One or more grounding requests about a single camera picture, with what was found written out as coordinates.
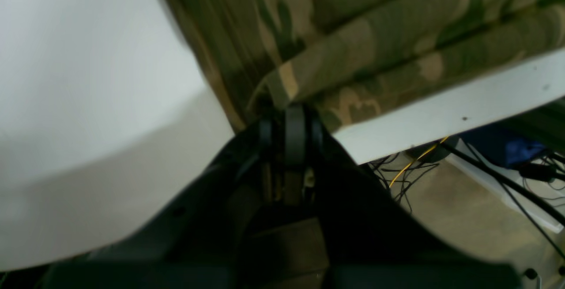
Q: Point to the blue box under table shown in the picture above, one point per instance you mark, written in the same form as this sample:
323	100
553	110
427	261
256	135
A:
503	147

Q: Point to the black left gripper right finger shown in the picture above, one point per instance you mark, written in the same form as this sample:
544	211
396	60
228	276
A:
371	242

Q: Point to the camouflage t-shirt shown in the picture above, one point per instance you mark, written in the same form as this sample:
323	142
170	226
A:
354	60

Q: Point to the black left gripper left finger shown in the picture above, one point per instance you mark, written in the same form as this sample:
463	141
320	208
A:
193	242

